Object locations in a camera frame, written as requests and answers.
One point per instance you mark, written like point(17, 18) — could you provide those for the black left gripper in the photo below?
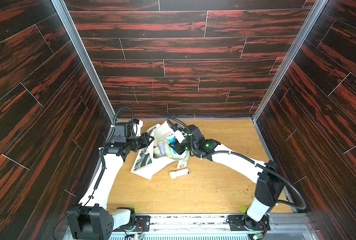
point(144, 143)

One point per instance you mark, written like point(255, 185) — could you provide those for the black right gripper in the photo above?
point(180, 145)

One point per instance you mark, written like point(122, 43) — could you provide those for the white floral tote bag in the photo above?
point(145, 164)

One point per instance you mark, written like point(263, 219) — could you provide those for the lilac flashlight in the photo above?
point(179, 173)
point(162, 148)

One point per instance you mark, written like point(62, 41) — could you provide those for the blue flashlight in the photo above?
point(171, 138)

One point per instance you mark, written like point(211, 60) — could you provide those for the pale green flashlight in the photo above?
point(168, 150)
point(185, 161)
point(157, 153)

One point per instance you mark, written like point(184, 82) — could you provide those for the pale green flashlight top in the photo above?
point(157, 153)

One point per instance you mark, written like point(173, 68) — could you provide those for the pale green flashlight bottom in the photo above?
point(168, 150)

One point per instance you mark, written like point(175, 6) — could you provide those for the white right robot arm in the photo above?
point(268, 185)

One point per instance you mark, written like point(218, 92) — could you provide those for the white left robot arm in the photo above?
point(89, 219)

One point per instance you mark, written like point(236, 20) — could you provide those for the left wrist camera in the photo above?
point(126, 130)

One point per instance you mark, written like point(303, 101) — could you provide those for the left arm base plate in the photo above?
point(138, 223)

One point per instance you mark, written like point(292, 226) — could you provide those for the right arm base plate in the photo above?
point(245, 223)

